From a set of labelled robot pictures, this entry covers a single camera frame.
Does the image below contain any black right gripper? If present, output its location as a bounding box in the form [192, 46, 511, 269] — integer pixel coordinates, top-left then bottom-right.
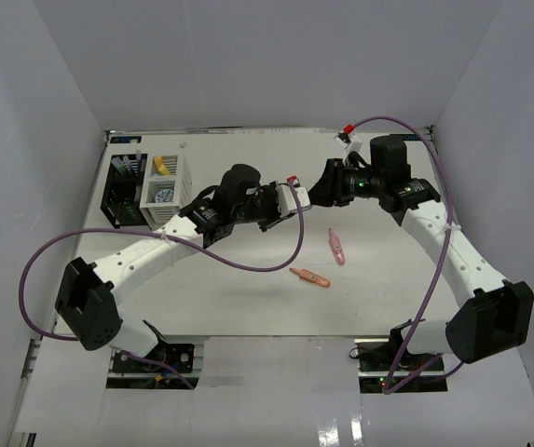
[306, 159, 385, 209]

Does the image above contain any blue white tape roll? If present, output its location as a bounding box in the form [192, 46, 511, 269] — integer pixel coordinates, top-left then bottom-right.
[154, 188, 174, 203]

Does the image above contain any yellow highlighter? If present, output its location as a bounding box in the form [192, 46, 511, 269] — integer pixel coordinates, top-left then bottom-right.
[153, 156, 167, 175]

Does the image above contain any green gel pen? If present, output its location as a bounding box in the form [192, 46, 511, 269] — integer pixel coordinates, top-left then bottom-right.
[122, 156, 135, 174]

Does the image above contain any black gel pen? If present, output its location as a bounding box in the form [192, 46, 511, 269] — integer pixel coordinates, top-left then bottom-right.
[111, 158, 126, 175]

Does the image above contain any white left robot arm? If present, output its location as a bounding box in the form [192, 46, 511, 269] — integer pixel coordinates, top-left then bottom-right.
[55, 164, 306, 372]

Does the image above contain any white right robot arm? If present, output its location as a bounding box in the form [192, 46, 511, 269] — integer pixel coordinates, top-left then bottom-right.
[308, 132, 534, 372]

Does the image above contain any pink highlighter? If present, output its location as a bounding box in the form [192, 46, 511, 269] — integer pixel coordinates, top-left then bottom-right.
[328, 228, 346, 266]

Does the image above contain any white slotted organizer box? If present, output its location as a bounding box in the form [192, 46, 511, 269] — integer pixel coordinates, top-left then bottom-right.
[139, 154, 192, 229]

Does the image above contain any black slotted organizer box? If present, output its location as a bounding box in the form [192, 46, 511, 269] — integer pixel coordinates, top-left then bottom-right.
[100, 154, 147, 228]

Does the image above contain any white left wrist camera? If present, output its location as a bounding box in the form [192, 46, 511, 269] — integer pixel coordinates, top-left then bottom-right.
[275, 176, 312, 218]

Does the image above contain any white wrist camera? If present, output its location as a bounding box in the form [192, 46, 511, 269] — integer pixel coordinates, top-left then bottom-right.
[335, 124, 363, 163]
[275, 176, 312, 218]

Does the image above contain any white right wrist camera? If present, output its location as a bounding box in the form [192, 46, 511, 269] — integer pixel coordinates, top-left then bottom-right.
[335, 124, 363, 163]

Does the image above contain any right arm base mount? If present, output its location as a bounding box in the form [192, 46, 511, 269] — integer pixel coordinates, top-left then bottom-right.
[349, 340, 448, 395]

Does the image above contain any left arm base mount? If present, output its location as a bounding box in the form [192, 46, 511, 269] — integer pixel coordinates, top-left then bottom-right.
[105, 343, 202, 390]

